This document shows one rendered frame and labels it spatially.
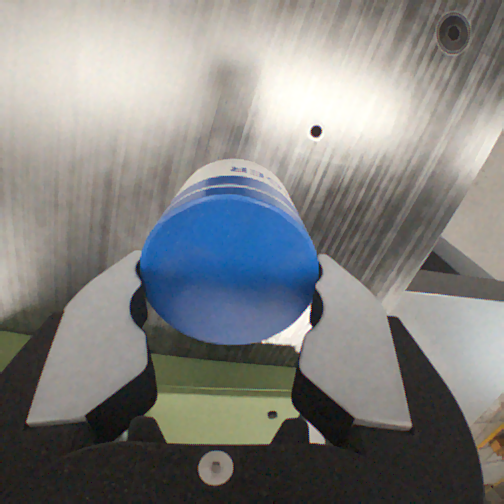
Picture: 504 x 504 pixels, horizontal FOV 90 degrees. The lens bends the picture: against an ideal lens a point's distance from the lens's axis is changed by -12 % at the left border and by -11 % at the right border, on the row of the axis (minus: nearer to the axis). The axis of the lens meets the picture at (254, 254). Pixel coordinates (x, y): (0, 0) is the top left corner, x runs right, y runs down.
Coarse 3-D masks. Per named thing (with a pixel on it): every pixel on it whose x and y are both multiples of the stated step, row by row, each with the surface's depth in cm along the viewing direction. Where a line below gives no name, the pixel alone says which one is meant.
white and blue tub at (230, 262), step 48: (192, 192) 10; (240, 192) 10; (192, 240) 10; (240, 240) 10; (288, 240) 10; (144, 288) 11; (192, 288) 11; (240, 288) 11; (288, 288) 11; (192, 336) 12; (240, 336) 12
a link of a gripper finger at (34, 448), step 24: (48, 336) 7; (24, 360) 6; (0, 384) 6; (24, 384) 6; (0, 408) 5; (24, 408) 5; (0, 432) 5; (24, 432) 5; (48, 432) 5; (72, 432) 5; (0, 456) 4; (24, 456) 4; (48, 456) 5; (0, 480) 4
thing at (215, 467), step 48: (144, 432) 5; (288, 432) 5; (48, 480) 4; (96, 480) 4; (144, 480) 4; (192, 480) 4; (240, 480) 4; (288, 480) 4; (336, 480) 4; (384, 480) 4
